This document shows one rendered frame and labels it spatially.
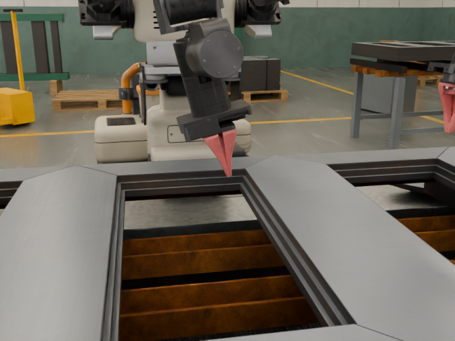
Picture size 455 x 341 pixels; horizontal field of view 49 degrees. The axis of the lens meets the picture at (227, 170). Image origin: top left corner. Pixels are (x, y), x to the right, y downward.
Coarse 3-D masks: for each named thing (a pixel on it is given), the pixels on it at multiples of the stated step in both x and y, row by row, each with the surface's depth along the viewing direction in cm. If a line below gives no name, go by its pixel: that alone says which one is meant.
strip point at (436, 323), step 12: (360, 324) 53; (372, 324) 53; (384, 324) 53; (396, 324) 53; (408, 324) 53; (420, 324) 53; (432, 324) 53; (444, 324) 53; (396, 336) 51; (408, 336) 51; (420, 336) 51; (432, 336) 51; (444, 336) 51
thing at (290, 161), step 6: (258, 162) 110; (264, 162) 110; (270, 162) 110; (276, 162) 110; (282, 162) 110; (288, 162) 110; (294, 162) 110; (300, 162) 110; (306, 162) 110; (312, 162) 110; (318, 162) 110
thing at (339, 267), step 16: (320, 256) 67; (336, 256) 67; (352, 256) 67; (368, 256) 67; (384, 256) 67; (400, 256) 67; (416, 256) 67; (432, 256) 67; (320, 272) 63; (336, 272) 63; (352, 272) 63; (368, 272) 63; (384, 272) 63; (400, 272) 63; (416, 272) 63; (432, 272) 63; (448, 272) 63
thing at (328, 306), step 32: (416, 160) 112; (0, 192) 97; (128, 192) 101; (160, 192) 102; (192, 192) 103; (256, 192) 96; (288, 256) 73; (320, 288) 62; (320, 320) 60; (352, 320) 54
